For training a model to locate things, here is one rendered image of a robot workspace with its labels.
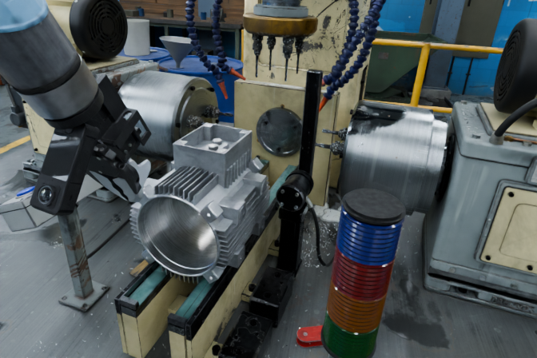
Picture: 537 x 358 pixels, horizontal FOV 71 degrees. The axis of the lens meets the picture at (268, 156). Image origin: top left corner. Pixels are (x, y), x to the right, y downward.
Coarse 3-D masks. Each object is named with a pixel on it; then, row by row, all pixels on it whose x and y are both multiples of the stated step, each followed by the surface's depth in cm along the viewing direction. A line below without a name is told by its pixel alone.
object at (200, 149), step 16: (208, 128) 74; (224, 128) 74; (176, 144) 65; (192, 144) 71; (208, 144) 73; (224, 144) 71; (240, 144) 68; (176, 160) 66; (192, 160) 65; (208, 160) 64; (224, 160) 63; (240, 160) 69; (224, 176) 64; (240, 176) 70
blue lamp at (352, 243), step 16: (352, 224) 35; (368, 224) 41; (400, 224) 35; (336, 240) 39; (352, 240) 36; (368, 240) 35; (384, 240) 35; (352, 256) 36; (368, 256) 35; (384, 256) 36
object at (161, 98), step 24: (144, 72) 104; (120, 96) 100; (144, 96) 97; (168, 96) 95; (192, 96) 99; (216, 96) 112; (144, 120) 96; (168, 120) 94; (192, 120) 99; (216, 120) 115; (168, 144) 96
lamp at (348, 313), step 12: (336, 288) 39; (336, 300) 40; (348, 300) 38; (360, 300) 38; (372, 300) 38; (384, 300) 40; (336, 312) 40; (348, 312) 39; (360, 312) 38; (372, 312) 39; (348, 324) 40; (360, 324) 39; (372, 324) 40
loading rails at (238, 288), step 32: (256, 256) 83; (128, 288) 63; (160, 288) 67; (192, 288) 79; (224, 288) 68; (128, 320) 62; (160, 320) 69; (192, 320) 58; (224, 320) 71; (128, 352) 67; (192, 352) 60
